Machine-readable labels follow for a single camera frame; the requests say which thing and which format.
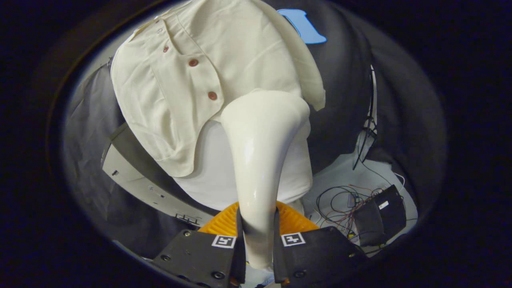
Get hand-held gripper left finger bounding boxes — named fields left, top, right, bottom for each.
left=152, top=201, right=246, bottom=288

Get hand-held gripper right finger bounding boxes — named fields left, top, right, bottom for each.
left=273, top=201, right=366, bottom=288

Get cream garment steamer head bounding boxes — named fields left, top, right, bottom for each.
left=220, top=90, right=311, bottom=269

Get cream button shirt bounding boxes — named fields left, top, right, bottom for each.
left=110, top=0, right=326, bottom=178

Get grey cabinet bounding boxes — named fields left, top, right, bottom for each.
left=101, top=122, right=220, bottom=228

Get tangle of floor cables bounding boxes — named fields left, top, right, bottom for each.
left=314, top=160, right=406, bottom=240

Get black hanging cables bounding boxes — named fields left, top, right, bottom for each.
left=352, top=66, right=379, bottom=170

